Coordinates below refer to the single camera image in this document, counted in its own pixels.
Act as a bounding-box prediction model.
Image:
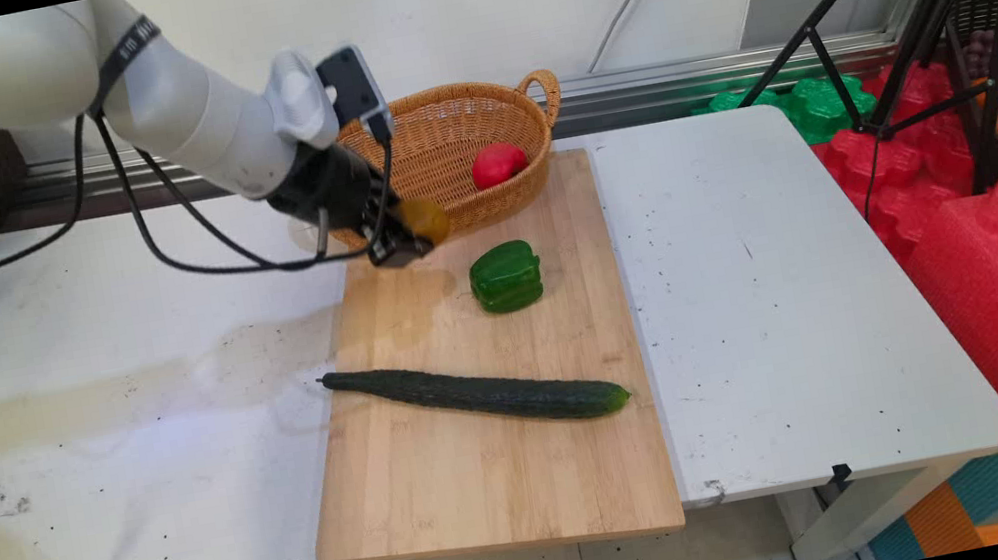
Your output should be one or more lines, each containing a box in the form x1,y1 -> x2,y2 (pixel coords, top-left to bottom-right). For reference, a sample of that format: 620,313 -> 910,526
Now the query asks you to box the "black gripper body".
259,133 -> 400,258

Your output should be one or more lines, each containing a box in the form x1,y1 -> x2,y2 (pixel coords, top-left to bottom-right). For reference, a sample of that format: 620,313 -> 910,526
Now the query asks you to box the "yellow-brown round fruit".
395,192 -> 455,253

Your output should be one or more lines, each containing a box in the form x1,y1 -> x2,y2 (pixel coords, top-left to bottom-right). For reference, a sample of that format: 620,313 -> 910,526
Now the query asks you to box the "tan wicker basket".
308,66 -> 583,259

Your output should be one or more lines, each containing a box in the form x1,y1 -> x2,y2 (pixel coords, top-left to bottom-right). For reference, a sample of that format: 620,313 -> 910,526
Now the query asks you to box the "red round fruit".
467,138 -> 533,192

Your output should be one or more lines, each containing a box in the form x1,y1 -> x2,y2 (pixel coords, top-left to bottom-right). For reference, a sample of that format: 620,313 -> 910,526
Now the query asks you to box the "green bell pepper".
464,236 -> 549,318

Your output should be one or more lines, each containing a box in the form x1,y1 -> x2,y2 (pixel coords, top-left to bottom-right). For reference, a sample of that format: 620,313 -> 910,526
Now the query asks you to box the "long dark green cucumber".
317,324 -> 635,463

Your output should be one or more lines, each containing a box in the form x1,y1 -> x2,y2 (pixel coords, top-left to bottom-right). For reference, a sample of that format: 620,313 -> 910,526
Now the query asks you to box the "wooden cutting board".
257,141 -> 689,560

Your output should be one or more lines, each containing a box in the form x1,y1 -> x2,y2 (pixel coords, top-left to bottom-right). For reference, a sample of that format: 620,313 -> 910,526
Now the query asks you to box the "green foam tray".
691,66 -> 884,165

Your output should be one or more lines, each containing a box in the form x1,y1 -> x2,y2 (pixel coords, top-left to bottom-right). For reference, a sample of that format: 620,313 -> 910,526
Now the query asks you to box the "red foam tray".
798,52 -> 995,268

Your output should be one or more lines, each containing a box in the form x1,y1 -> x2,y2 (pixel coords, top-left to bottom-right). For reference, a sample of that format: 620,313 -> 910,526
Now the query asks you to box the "white table leg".
775,454 -> 988,560

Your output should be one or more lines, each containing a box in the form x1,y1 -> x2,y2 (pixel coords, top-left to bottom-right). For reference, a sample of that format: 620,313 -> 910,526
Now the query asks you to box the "teal orange floor mat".
855,445 -> 998,560

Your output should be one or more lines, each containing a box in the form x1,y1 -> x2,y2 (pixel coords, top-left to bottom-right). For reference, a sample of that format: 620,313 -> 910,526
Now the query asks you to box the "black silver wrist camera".
313,40 -> 399,153

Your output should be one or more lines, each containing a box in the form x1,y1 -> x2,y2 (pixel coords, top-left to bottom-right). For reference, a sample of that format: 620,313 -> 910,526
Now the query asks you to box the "black camera cable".
132,106 -> 413,296

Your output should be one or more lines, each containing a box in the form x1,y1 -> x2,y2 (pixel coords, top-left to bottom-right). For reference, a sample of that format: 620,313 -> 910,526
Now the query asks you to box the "black cable with silver plug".
89,77 -> 336,302

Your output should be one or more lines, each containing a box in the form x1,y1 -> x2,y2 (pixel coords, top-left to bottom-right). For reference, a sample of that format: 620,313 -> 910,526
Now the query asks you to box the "black strap on arm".
73,13 -> 174,117

